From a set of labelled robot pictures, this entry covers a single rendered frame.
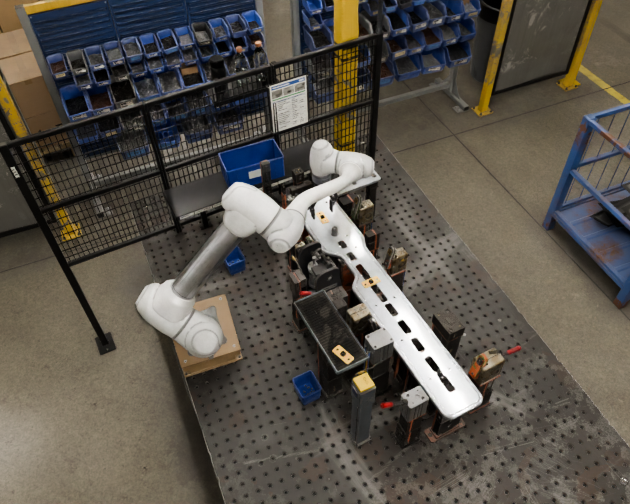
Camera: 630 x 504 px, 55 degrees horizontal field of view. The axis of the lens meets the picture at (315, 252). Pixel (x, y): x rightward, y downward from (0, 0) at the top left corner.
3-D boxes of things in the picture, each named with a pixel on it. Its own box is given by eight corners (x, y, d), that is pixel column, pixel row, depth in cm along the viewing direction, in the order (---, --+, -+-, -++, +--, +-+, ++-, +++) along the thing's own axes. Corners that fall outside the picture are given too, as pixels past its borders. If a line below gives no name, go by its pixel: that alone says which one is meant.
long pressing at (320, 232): (492, 398, 232) (493, 396, 231) (444, 424, 226) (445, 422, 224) (324, 187, 314) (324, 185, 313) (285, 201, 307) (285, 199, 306)
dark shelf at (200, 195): (335, 164, 324) (335, 160, 322) (176, 222, 298) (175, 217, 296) (316, 142, 337) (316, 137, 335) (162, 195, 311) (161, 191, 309)
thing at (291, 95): (309, 122, 325) (308, 72, 302) (272, 135, 318) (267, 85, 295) (308, 121, 326) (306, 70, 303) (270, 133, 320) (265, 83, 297)
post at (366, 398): (371, 439, 252) (377, 388, 219) (356, 447, 250) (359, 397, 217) (362, 424, 257) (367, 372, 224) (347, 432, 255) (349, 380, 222)
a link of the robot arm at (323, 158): (307, 176, 272) (335, 180, 269) (306, 149, 260) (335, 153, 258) (313, 161, 279) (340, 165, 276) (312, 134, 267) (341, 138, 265)
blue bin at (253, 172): (285, 175, 314) (284, 156, 304) (230, 191, 307) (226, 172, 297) (275, 157, 324) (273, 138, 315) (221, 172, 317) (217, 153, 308)
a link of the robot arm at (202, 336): (206, 358, 264) (209, 371, 243) (172, 335, 260) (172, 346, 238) (228, 328, 265) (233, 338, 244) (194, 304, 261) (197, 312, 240)
